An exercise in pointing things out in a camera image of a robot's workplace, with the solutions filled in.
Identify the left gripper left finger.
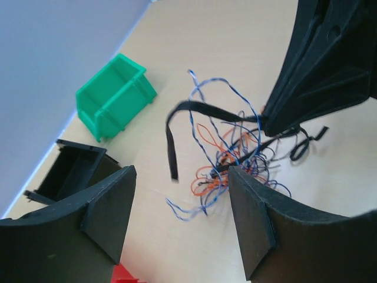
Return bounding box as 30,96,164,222
1,166,137,282

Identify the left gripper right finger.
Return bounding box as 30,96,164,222
229,166,376,282

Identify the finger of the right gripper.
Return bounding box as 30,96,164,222
262,0,376,136

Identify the blue white twisted wire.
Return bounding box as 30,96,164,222
164,69,292,222

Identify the black ribbon cable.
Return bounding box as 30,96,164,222
166,100,330,182

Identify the thin wire bundle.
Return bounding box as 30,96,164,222
190,122,283,198

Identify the red plastic bin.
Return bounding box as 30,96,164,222
111,264,145,283

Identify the black plastic bin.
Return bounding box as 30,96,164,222
24,139,121,205

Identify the green plastic bin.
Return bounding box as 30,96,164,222
76,54,157,142

